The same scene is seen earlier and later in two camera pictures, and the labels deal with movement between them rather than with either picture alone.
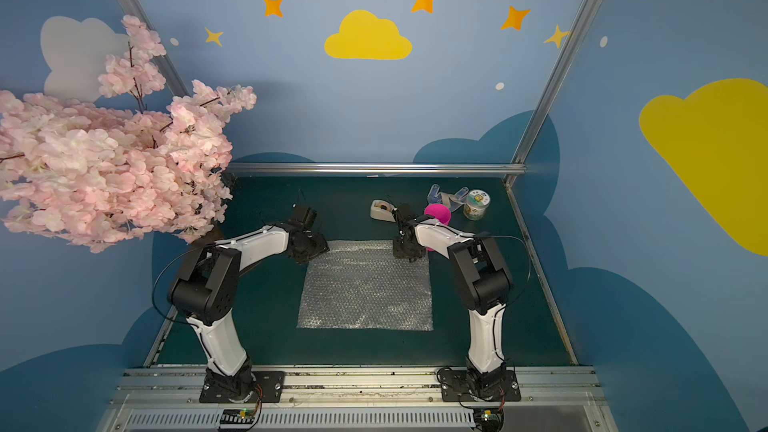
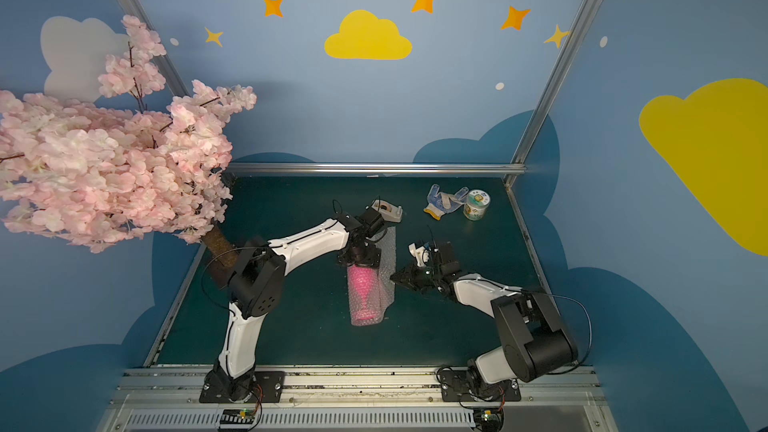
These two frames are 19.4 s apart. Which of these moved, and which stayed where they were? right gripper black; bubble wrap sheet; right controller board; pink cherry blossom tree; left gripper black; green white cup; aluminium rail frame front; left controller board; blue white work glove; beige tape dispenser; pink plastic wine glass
Moved: bubble wrap sheet; left gripper black; pink plastic wine glass; right gripper black
Stayed: left controller board; blue white work glove; right controller board; aluminium rail frame front; green white cup; pink cherry blossom tree; beige tape dispenser
